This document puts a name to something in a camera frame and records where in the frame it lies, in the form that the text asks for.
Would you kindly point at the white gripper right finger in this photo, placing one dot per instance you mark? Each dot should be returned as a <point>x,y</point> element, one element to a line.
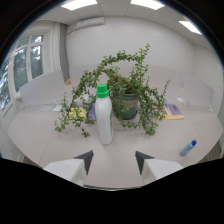
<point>156,167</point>

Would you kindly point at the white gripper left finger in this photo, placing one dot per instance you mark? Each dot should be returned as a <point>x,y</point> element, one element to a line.
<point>71,168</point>

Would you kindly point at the small blue bottle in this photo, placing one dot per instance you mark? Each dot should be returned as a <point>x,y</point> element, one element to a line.
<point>188,148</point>

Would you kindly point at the white bottle with green cap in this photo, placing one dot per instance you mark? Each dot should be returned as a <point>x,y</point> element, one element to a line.
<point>104,121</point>

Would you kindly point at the purple and yellow book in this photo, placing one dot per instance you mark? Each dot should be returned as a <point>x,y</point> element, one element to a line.
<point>171,111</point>

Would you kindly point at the green ceramic plant pot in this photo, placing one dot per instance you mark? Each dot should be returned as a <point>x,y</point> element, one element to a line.
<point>129,106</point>

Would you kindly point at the white desk divider panel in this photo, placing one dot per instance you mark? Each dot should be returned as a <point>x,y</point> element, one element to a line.
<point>196,90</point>
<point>156,76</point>
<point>41,89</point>

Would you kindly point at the trailing green potted plant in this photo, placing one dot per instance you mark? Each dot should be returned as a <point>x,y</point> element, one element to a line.
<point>115,86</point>

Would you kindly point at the grey curtain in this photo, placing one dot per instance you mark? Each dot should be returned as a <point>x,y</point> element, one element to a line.
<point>64,56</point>

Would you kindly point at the large window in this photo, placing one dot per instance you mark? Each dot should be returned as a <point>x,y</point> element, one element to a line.
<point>20,68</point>

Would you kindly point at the ceiling light panel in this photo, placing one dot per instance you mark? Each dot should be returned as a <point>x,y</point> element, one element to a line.
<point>190,26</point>
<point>147,3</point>
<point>79,4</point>

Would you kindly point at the white wall air conditioner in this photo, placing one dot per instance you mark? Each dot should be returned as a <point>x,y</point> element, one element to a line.
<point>90,23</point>

